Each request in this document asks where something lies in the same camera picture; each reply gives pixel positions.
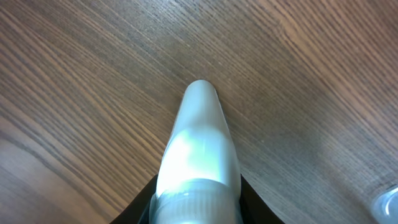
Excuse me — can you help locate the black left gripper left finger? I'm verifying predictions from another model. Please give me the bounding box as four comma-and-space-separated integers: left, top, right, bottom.
110, 174, 158, 224

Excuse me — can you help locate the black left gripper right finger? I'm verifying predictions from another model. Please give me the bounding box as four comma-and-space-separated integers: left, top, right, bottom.
239, 175, 284, 224

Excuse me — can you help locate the white bottle clear cap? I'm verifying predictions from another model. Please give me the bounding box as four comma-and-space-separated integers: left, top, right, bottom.
149, 80, 243, 223

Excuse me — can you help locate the clear plastic container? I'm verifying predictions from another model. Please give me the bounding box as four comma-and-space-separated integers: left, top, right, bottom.
371, 185, 398, 224

